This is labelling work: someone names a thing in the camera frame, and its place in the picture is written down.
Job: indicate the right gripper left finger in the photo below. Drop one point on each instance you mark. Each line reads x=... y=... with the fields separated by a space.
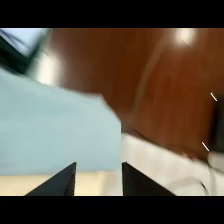
x=63 y=184

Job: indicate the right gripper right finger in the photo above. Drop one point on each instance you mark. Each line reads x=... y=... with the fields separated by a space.
x=137 y=185

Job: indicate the light blue garment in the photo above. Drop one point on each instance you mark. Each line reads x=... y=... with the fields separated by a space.
x=53 y=130

